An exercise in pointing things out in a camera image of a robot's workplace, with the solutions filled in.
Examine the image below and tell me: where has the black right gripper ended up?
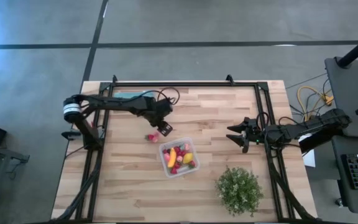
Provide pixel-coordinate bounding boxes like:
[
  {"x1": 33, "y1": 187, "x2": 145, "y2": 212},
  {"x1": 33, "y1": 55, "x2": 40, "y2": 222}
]
[{"x1": 226, "y1": 117, "x2": 270, "y2": 154}]

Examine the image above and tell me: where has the yellow toy banana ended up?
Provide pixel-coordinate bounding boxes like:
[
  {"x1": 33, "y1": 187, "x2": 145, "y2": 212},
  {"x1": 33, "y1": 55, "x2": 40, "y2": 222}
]
[{"x1": 167, "y1": 147, "x2": 178, "y2": 169}]

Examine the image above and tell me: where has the yellow toy lemon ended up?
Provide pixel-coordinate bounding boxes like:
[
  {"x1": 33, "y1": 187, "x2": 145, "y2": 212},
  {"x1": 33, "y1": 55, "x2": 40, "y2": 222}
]
[{"x1": 182, "y1": 152, "x2": 195, "y2": 165}]

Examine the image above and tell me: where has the clear plastic tupperware container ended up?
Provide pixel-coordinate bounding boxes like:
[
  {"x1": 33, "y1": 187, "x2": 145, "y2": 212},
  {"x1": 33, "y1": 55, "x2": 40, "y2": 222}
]
[{"x1": 158, "y1": 137, "x2": 201, "y2": 179}]

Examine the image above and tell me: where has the light blue folded cloth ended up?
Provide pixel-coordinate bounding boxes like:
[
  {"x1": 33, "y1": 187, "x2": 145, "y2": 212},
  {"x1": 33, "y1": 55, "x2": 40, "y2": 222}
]
[{"x1": 113, "y1": 90, "x2": 157, "y2": 100}]

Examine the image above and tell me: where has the green potted plant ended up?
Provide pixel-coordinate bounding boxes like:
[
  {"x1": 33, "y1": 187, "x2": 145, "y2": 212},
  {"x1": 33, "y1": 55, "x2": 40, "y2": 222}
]
[{"x1": 214, "y1": 165, "x2": 265, "y2": 218}]

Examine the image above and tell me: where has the white paper sheet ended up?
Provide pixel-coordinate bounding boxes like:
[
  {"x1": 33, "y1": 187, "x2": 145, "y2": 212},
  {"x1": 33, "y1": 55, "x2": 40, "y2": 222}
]
[{"x1": 297, "y1": 133, "x2": 317, "y2": 168}]

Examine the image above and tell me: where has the grey desk with pole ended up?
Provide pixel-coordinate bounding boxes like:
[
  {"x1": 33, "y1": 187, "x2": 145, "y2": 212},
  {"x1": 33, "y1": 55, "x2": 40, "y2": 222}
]
[{"x1": 324, "y1": 57, "x2": 358, "y2": 140}]

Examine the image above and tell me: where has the grey desk with keyboard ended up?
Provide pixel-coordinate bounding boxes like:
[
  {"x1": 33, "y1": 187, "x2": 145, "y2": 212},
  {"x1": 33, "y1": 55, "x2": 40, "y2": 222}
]
[{"x1": 331, "y1": 135, "x2": 358, "y2": 216}]

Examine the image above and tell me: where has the black diagonal pole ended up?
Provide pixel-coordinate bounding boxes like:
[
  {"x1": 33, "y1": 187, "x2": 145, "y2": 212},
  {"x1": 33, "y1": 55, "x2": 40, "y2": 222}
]
[{"x1": 336, "y1": 29, "x2": 358, "y2": 68}]

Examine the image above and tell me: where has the black left gripper cable loop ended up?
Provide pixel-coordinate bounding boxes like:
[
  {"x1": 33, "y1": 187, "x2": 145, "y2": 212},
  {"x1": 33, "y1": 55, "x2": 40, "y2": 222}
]
[{"x1": 156, "y1": 86, "x2": 181, "y2": 106}]

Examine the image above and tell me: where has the black aluminium table frame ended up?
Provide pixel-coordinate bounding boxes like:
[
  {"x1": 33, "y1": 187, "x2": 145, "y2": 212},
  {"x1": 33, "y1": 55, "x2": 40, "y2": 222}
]
[{"x1": 50, "y1": 81, "x2": 318, "y2": 223}]

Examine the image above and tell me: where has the yellow power cable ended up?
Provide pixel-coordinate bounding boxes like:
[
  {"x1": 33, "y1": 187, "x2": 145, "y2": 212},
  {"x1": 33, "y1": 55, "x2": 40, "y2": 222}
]
[{"x1": 296, "y1": 85, "x2": 334, "y2": 123}]

